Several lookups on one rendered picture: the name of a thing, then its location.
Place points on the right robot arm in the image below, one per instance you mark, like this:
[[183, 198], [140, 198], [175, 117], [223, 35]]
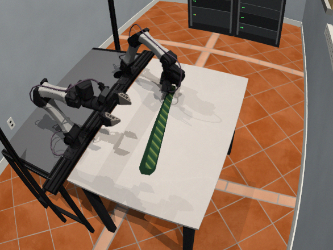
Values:
[[81, 94]]

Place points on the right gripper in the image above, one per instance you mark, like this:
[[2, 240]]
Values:
[[106, 118]]

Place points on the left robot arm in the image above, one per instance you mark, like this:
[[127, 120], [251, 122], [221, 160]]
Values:
[[167, 61]]

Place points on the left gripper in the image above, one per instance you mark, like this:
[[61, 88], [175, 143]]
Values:
[[164, 77]]

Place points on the black slotted metal rail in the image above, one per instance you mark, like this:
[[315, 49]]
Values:
[[53, 186]]

